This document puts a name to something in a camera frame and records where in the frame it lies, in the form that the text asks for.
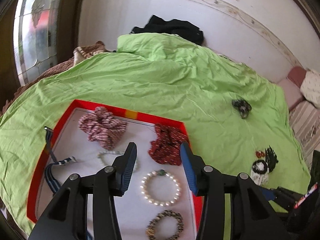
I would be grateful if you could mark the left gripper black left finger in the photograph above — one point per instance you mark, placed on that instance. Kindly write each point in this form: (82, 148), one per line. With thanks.
(124, 166)

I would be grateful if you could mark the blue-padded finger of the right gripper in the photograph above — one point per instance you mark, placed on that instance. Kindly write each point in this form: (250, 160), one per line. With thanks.
(267, 193)

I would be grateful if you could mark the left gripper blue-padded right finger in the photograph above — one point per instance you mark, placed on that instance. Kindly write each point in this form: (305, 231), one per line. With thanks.
(193, 167)

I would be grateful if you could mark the white dotted fabric scrunchie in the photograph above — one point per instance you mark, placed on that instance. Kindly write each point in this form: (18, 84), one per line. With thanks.
(260, 179)

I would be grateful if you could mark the black hair claw clip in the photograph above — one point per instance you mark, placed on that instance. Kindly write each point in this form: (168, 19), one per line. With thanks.
(271, 158)

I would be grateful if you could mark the dark red dotted scrunchie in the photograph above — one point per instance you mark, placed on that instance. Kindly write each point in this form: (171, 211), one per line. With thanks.
(166, 148)

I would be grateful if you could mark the pink checked scrunchie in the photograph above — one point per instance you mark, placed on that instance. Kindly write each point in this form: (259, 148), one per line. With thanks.
(101, 126)

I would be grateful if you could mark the red and white tray box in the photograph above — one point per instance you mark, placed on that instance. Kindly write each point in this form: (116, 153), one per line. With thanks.
(134, 212)

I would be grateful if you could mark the lime green bed sheet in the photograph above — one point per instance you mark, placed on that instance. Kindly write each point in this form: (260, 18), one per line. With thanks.
(163, 75)

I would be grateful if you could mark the dark grey scrunchie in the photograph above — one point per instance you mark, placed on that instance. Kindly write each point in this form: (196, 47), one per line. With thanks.
(242, 106)

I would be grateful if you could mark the pink pillow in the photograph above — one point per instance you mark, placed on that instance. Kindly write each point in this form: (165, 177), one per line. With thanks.
(291, 86)

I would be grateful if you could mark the brown knitted blanket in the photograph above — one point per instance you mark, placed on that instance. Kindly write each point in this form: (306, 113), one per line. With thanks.
(79, 54)

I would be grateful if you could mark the black garment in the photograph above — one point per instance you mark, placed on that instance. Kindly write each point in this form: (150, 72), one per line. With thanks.
(184, 29)

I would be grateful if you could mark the stained glass window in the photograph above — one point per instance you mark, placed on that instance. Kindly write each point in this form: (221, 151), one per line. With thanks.
(34, 38)

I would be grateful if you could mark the blue striped strap watch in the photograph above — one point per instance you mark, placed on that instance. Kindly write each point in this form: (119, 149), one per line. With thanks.
(51, 181)

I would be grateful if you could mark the brown wooden door frame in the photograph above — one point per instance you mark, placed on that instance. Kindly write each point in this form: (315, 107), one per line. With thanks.
(67, 32)

